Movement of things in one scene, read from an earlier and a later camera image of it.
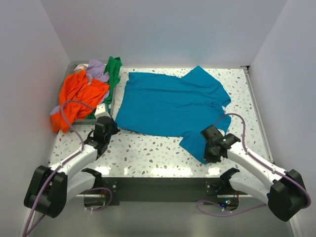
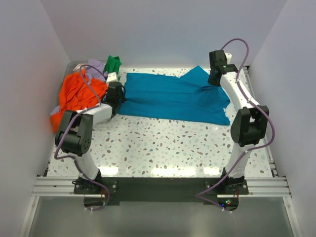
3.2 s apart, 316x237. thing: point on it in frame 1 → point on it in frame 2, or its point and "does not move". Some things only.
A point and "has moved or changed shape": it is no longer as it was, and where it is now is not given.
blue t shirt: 172,106 has moved or changed shape
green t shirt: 114,65 does not move
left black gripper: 115,130 → 123,98
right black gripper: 210,159 → 212,82
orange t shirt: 76,86 does not move
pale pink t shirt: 81,66 does not move
